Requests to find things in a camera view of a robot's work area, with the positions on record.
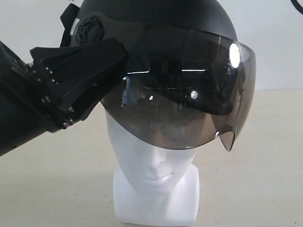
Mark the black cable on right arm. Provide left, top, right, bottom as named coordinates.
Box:
left=290, top=0, right=303, bottom=14

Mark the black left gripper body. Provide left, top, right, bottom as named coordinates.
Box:
left=14, top=59, right=78, bottom=132

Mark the black helmet with tinted visor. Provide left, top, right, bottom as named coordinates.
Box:
left=71, top=0, right=256, bottom=151

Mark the white mannequin head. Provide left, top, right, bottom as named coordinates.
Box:
left=106, top=113, right=200, bottom=227

